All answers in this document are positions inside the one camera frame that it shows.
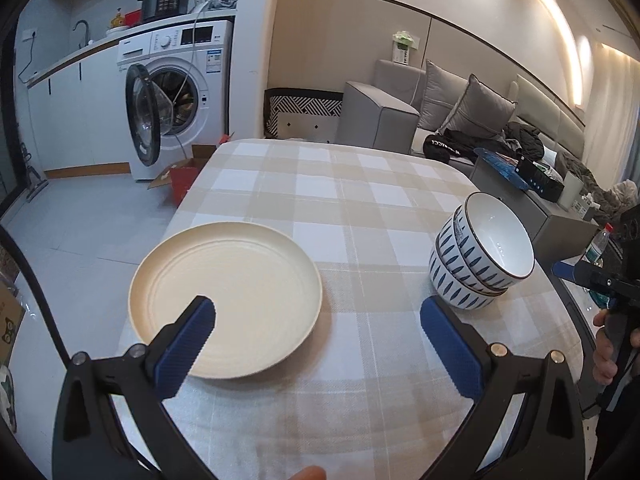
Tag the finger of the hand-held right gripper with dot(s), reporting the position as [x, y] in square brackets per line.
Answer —
[565, 271]

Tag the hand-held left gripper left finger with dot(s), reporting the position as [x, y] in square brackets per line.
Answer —
[187, 350]

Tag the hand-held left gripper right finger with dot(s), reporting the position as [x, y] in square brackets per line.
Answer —
[450, 350]

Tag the white bowl blue leaf pattern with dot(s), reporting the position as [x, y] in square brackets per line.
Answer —
[447, 260]
[495, 240]
[445, 287]

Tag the cream plate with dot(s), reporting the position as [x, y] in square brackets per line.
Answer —
[240, 280]

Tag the person's right hand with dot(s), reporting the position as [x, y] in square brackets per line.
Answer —
[601, 350]

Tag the person's left hand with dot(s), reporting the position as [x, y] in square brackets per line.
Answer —
[305, 474]

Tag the plastic bottle red cap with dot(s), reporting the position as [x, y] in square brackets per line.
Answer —
[597, 247]

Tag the grey cabinet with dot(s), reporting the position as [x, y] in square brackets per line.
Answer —
[550, 225]

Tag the white container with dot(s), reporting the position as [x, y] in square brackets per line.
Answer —
[570, 192]

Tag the black box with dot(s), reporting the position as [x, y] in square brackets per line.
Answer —
[540, 182]

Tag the grey fluffy blanket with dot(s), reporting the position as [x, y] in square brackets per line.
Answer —
[620, 195]

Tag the blue packet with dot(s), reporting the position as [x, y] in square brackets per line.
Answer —
[500, 165]

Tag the dark jacket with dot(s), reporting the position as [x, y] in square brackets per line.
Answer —
[525, 140]

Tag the red cardboard box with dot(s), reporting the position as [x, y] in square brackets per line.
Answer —
[182, 180]

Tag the beige checked tablecloth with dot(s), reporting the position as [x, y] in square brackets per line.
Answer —
[350, 210]

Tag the black bag white print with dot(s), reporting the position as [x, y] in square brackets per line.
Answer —
[445, 147]

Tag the brown cardboard box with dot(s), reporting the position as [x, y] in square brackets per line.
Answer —
[10, 320]

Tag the grey cushion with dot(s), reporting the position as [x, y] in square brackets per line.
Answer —
[480, 107]
[440, 95]

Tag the floor mop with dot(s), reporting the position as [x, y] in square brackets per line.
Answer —
[36, 187]

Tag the grey sofa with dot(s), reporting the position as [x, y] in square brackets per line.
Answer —
[375, 120]

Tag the white kitchen base cabinets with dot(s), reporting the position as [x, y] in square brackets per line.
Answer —
[75, 110]

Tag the white washing machine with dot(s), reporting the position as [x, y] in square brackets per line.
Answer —
[200, 60]

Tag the kitchen faucet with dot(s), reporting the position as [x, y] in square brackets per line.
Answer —
[88, 35]

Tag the small red box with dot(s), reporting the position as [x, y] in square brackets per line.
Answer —
[134, 17]

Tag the yellow figurine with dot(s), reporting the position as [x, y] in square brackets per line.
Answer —
[118, 19]

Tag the black pressure cooker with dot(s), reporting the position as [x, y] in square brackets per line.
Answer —
[165, 2]

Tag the white wall socket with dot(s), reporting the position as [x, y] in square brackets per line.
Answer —
[30, 35]

